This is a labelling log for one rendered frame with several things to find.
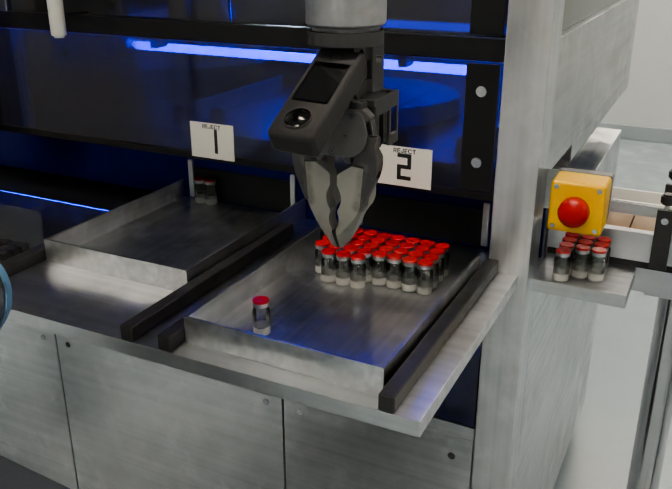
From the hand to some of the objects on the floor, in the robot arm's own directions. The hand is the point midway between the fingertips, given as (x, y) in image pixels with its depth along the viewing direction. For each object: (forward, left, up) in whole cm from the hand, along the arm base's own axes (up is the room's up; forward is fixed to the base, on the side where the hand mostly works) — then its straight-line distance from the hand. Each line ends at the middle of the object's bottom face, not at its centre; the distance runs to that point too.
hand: (336, 237), depth 78 cm
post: (+42, -6, -106) cm, 114 cm away
